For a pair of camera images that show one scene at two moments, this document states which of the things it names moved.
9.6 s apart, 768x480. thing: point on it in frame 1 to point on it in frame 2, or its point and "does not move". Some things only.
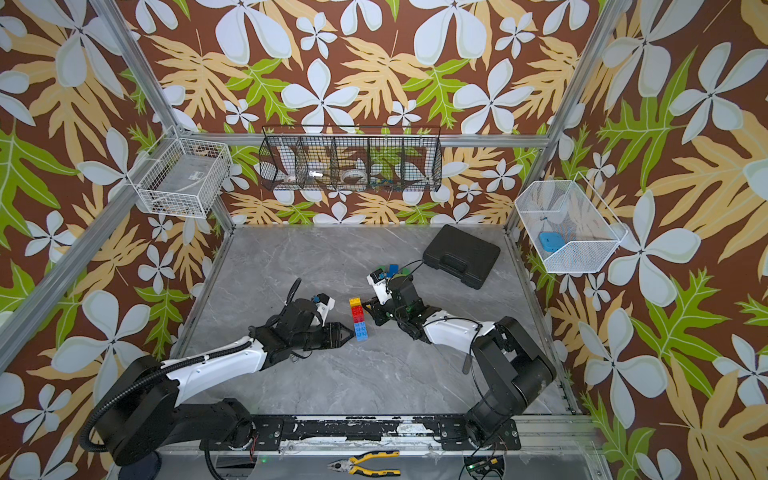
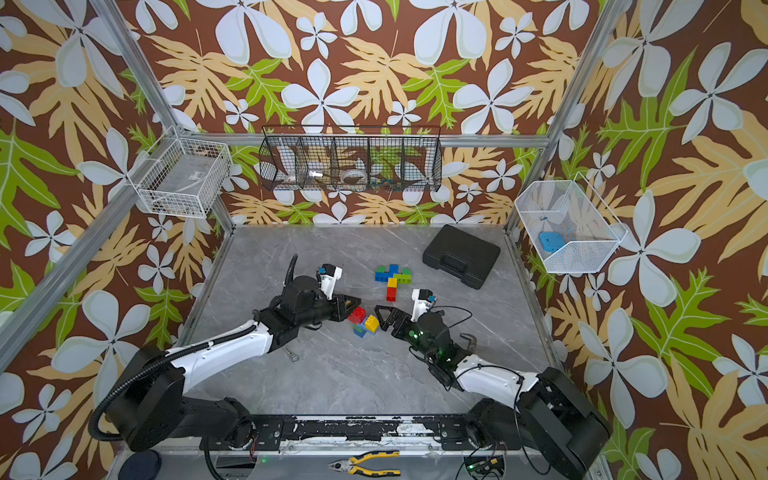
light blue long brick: (361, 331) does not move
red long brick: (358, 314) does not move
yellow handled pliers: (348, 464) does not move
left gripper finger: (332, 335) to (344, 305)
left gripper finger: (291, 295) to (290, 271)
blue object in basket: (551, 241) does not move
